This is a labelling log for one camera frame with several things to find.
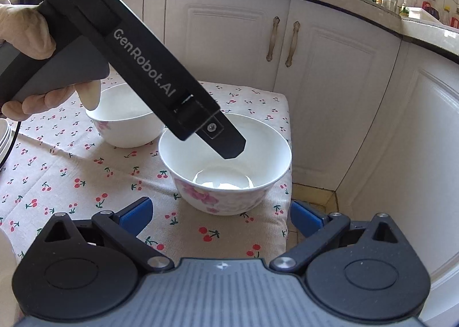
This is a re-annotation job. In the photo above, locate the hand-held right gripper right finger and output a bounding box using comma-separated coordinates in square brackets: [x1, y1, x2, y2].
[271, 200, 400, 274]

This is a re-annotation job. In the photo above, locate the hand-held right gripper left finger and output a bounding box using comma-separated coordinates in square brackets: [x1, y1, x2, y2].
[43, 196, 174, 274]

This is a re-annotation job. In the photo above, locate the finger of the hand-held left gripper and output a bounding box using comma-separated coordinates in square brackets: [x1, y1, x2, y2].
[195, 111, 247, 160]

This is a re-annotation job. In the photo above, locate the white floral bowl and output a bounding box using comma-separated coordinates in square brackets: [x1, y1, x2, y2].
[158, 114, 293, 216]
[85, 82, 166, 149]

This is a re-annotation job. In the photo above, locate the person's left hand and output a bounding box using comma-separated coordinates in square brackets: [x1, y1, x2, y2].
[0, 0, 102, 122]

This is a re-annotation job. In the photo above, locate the narrow white cabinet door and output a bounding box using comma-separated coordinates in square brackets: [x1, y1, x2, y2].
[143, 0, 168, 44]

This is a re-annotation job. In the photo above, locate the cherry-print beige tablecloth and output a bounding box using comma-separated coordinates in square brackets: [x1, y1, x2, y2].
[0, 72, 293, 263]

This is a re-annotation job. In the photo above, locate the white corner cabinet door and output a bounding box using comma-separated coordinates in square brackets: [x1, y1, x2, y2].
[335, 40, 459, 290]

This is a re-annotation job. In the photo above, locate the white plastic tray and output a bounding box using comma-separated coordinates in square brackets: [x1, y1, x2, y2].
[401, 6, 441, 22]

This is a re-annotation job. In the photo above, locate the bronze cabinet door handle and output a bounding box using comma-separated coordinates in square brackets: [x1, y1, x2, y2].
[266, 16, 281, 62]
[285, 21, 300, 67]

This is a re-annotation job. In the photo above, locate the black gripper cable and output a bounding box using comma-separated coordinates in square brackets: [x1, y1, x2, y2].
[0, 120, 23, 170]

